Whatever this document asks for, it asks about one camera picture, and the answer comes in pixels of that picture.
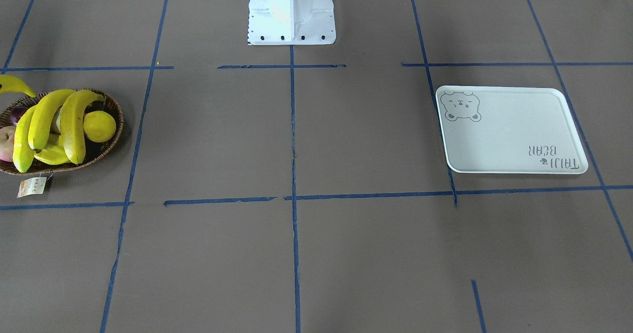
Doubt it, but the yellow banana moved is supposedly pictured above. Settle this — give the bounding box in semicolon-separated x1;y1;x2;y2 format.
59;89;104;165
0;74;38;97

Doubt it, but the white bear plate tray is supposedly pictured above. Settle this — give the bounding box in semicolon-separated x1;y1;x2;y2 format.
435;85;588;175

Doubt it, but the basket paper tag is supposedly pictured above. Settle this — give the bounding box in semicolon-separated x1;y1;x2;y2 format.
16;177;48;198

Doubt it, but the brown wicker basket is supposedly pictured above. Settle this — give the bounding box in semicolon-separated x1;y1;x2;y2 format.
0;88;125;177

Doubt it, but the yellow lemon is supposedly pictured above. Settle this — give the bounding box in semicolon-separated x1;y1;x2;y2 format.
83;111;117;143

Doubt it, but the yellow starfruit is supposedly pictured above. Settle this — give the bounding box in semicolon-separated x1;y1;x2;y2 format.
34;133;70;165

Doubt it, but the yellow banana middle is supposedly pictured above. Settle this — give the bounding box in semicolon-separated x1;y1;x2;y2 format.
28;89;75;152

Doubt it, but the yellow banana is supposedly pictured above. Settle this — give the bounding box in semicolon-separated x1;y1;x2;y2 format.
28;89;75;152
13;105;37;173

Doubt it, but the dark purple fruit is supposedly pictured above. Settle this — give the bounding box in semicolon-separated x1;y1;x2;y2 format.
9;106;29;126

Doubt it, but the pink apple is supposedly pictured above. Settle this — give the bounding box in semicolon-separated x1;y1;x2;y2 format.
0;126;16;162

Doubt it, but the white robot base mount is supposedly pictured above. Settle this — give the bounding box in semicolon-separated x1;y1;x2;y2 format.
247;0;337;45

